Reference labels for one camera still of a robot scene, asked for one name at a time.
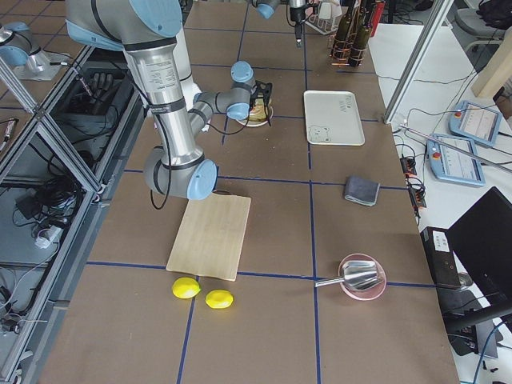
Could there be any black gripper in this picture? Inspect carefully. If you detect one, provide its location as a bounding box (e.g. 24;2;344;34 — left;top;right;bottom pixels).
289;0;306;48
250;80;273;108

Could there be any bread slice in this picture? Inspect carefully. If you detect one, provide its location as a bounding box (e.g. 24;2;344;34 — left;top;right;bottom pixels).
250;99;273;123

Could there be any white round plate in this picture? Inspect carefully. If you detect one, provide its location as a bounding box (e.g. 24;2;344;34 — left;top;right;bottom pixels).
237;104;274;127

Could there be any cream bear tray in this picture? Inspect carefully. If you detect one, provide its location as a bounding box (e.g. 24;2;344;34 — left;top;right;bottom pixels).
303;90;365;146

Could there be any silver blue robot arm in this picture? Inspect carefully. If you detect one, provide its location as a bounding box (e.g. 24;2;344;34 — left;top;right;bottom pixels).
249;0;310;48
66;1;271;200

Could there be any dark wine bottle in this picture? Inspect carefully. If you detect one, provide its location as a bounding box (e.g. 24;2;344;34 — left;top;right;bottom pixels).
348;1;376;67
331;0;359;62

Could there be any grey folded cloth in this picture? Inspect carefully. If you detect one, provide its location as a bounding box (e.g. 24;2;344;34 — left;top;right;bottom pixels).
343;175;381;206

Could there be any wooden cutting board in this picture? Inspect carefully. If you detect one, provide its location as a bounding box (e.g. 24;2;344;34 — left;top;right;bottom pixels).
166;194;251;282

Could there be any blue teach pendant far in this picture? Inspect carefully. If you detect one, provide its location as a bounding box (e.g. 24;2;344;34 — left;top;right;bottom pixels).
449;101;502;147

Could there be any blue teach pendant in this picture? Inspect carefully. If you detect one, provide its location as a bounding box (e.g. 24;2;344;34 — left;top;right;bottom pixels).
449;101;502;147
426;134;486;187

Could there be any blue teach pendant near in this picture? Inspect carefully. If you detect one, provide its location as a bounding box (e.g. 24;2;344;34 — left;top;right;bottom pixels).
426;134;486;187

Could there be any metal scoop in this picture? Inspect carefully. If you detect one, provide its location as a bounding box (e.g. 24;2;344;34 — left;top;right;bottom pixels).
314;260;382;291

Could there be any yellow lemon left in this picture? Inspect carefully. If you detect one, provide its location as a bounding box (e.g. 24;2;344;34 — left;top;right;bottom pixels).
171;277;201;299

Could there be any yellow lemon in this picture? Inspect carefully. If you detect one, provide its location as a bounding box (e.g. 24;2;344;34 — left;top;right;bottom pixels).
171;277;201;299
205;290;234;309

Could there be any yellow lemon right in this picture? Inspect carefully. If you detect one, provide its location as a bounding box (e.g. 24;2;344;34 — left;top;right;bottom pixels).
205;290;234;309

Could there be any pink bowl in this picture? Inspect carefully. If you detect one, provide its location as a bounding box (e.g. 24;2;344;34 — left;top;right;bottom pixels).
338;253;387;301

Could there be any black computer box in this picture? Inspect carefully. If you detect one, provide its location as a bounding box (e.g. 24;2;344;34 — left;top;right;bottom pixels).
421;226;461;290

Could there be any black laptop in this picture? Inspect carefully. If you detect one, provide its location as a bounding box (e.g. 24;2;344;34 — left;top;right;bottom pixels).
448;186;511;298

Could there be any white wire cup rack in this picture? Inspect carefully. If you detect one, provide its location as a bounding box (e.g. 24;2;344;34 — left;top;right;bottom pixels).
306;0;343;35

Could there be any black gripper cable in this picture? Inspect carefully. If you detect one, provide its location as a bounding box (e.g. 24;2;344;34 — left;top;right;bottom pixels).
150;111;273;210

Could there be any copper wire bottle rack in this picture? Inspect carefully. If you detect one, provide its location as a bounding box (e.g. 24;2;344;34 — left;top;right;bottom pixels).
330;23;369;67

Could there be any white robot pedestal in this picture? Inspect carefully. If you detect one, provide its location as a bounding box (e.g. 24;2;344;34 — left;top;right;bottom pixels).
131;1;201;110

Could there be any aluminium frame post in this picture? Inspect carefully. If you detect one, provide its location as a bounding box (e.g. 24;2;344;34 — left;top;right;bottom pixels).
383;0;454;124

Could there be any metal rod with green handle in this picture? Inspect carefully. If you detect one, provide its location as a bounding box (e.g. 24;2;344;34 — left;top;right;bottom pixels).
399;124;512;171

